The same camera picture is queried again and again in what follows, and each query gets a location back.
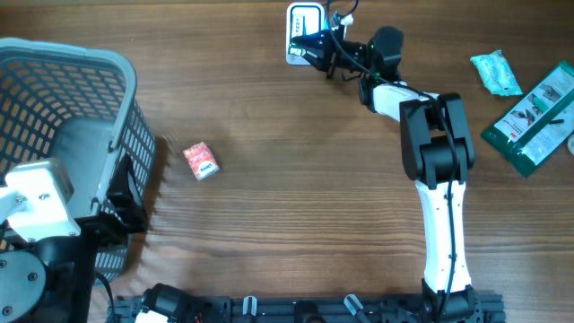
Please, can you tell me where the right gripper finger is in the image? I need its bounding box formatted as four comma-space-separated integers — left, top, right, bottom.
291, 30, 334, 50
301, 49, 334, 72

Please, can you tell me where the orange Kleenex tissue pack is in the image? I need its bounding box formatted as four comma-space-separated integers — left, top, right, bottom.
183, 142, 220, 180

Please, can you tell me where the grey plastic mesh basket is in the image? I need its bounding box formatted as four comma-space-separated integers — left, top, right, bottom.
1, 38, 156, 281

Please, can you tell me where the light green wipes pack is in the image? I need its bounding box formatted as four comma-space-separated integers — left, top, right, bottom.
470, 50, 523, 96

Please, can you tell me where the green 3M gloves package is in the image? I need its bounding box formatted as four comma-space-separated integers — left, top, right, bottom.
481, 61, 573, 178

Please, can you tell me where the green lidded jar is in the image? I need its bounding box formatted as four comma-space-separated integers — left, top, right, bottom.
567, 134, 574, 155

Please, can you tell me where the green Axe Brand box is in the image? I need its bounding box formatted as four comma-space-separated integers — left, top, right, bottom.
289, 14, 306, 57

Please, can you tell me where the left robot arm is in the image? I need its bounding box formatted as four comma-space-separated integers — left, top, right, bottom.
1, 157, 147, 322

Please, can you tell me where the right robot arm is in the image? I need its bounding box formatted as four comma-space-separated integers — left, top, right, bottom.
287, 26, 479, 322

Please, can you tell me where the white barcode scanner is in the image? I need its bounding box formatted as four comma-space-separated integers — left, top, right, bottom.
285, 2, 325, 65

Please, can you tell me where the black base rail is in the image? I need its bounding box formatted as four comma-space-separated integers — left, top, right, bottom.
113, 294, 507, 323

